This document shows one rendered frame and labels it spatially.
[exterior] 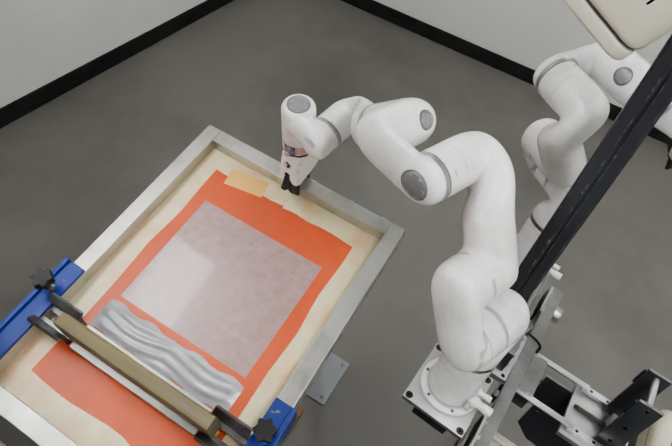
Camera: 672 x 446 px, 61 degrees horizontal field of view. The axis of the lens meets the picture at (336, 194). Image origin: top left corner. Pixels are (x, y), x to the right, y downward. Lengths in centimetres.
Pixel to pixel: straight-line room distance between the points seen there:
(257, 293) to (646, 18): 92
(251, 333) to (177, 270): 23
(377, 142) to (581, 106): 38
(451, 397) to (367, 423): 126
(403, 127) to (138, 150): 249
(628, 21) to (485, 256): 39
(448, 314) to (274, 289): 50
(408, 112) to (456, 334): 37
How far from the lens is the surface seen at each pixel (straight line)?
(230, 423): 118
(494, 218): 92
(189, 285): 135
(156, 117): 351
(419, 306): 279
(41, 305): 137
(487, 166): 94
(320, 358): 123
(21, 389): 137
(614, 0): 86
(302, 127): 118
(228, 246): 138
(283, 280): 133
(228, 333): 129
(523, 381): 147
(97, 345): 123
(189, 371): 128
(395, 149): 90
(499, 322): 101
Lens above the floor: 222
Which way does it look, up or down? 45 degrees down
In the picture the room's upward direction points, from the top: 14 degrees clockwise
